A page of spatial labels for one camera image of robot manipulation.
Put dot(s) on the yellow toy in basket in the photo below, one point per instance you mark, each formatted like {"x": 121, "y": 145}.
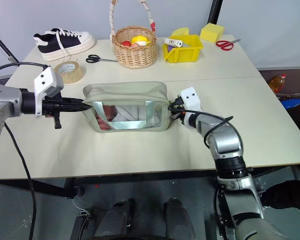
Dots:
{"x": 139, "y": 40}

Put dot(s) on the red toy in basket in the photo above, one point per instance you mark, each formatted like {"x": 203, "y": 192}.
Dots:
{"x": 126, "y": 43}

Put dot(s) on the purple flat piece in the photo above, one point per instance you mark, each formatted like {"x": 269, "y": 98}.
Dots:
{"x": 170, "y": 48}

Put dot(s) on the black and white sneaker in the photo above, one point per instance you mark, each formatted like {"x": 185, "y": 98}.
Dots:
{"x": 62, "y": 43}

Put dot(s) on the black upright pole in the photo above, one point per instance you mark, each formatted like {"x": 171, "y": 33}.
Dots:
{"x": 215, "y": 11}

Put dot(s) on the beige transparent zipper pouch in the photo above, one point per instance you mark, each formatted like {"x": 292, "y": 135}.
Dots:
{"x": 126, "y": 100}

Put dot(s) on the black slanted stand leg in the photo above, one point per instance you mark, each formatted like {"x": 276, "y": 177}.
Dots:
{"x": 3, "y": 46}

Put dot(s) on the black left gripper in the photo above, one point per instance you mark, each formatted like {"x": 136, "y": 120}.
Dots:
{"x": 51, "y": 106}

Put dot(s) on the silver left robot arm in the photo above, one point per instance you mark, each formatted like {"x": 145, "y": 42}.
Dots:
{"x": 5, "y": 100}

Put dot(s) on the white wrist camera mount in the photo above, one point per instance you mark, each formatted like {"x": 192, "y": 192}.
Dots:
{"x": 45, "y": 79}
{"x": 191, "y": 98}

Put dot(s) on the white tube with print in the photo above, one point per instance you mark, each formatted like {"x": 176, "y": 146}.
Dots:
{"x": 173, "y": 42}

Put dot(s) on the yellow plastic bin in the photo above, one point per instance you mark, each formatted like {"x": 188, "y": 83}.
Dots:
{"x": 183, "y": 51}

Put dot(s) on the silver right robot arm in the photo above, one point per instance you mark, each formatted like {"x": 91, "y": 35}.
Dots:
{"x": 227, "y": 150}

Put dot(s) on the black bulky shape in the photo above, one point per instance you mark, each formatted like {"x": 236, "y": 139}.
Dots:
{"x": 287, "y": 193}

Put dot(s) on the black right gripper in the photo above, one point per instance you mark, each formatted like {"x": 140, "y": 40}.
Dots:
{"x": 180, "y": 113}

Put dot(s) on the black table frame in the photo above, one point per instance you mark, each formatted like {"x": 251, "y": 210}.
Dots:
{"x": 65, "y": 186}

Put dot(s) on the brown packing tape roll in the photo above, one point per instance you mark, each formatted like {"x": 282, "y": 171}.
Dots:
{"x": 70, "y": 72}

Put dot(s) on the dark rounded shape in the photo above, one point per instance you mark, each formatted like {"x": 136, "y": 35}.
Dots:
{"x": 178, "y": 217}
{"x": 115, "y": 217}

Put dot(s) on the blue container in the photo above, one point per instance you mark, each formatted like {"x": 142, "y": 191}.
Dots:
{"x": 293, "y": 103}

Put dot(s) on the yellow sponge block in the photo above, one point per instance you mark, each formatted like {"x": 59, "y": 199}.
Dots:
{"x": 211, "y": 32}

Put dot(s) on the cooking oil bottle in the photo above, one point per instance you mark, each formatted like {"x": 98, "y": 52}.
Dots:
{"x": 277, "y": 83}

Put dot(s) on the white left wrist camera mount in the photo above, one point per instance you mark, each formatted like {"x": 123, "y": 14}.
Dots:
{"x": 45, "y": 79}

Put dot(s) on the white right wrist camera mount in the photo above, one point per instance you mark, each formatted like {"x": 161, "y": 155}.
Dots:
{"x": 191, "y": 98}

